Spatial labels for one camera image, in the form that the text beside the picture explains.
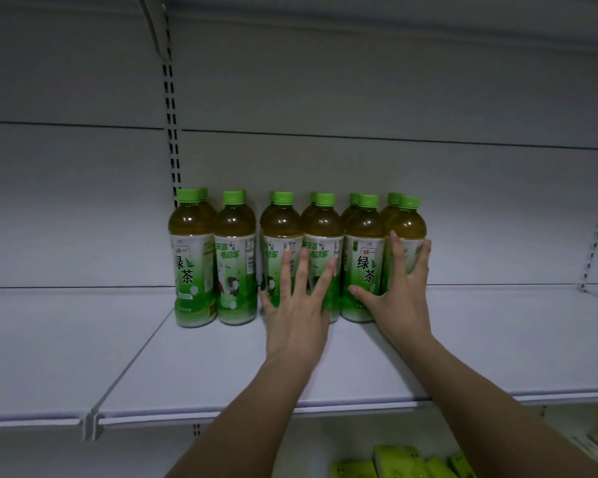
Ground clear plastic rail clip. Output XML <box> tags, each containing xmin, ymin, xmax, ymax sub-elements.
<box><xmin>82</xmin><ymin>412</ymin><xmax>105</xmax><ymax>441</ymax></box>

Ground wide white metal shelf board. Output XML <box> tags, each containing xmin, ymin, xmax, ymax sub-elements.
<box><xmin>87</xmin><ymin>284</ymin><xmax>598</xmax><ymax>428</ymax></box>

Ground green tea drink bottle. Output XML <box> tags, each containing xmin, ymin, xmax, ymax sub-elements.
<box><xmin>340</xmin><ymin>194</ymin><xmax>387</xmax><ymax>324</ymax></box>
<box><xmin>259</xmin><ymin>191</ymin><xmax>305</xmax><ymax>319</ymax></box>
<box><xmin>303</xmin><ymin>193</ymin><xmax>346</xmax><ymax>324</ymax></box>
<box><xmin>383</xmin><ymin>196</ymin><xmax>428</xmax><ymax>296</ymax></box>

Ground row of green tea bottles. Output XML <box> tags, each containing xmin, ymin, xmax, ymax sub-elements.
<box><xmin>168</xmin><ymin>187</ymin><xmax>405</xmax><ymax>328</ymax></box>

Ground person's left hand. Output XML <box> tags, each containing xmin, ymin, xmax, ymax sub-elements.
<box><xmin>259</xmin><ymin>245</ymin><xmax>340</xmax><ymax>365</ymax></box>

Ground person's right forearm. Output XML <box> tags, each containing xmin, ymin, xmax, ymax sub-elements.
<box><xmin>385</xmin><ymin>336</ymin><xmax>598</xmax><ymax>478</ymax></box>

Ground white overhead shelf board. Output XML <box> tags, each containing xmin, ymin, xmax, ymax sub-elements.
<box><xmin>0</xmin><ymin>0</ymin><xmax>598</xmax><ymax>52</ymax></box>

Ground white shelf bracket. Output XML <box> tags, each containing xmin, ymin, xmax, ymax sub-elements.
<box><xmin>136</xmin><ymin>0</ymin><xmax>174</xmax><ymax>62</ymax></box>

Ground person's left forearm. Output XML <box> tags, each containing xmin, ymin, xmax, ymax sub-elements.
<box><xmin>164</xmin><ymin>356</ymin><xmax>331</xmax><ymax>478</ymax></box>

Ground person's right hand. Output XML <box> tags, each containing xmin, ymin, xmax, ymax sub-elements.
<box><xmin>348</xmin><ymin>230</ymin><xmax>433</xmax><ymax>352</ymax></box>

